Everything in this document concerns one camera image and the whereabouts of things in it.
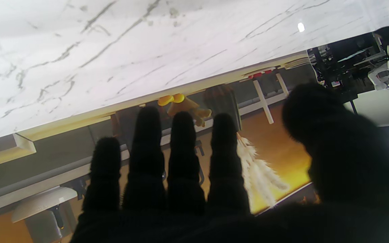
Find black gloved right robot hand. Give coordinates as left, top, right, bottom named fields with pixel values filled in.
left=70, top=83, right=389, bottom=243

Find printed kitchen backdrop banner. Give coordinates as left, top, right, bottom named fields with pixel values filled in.
left=0, top=61, right=320, bottom=243

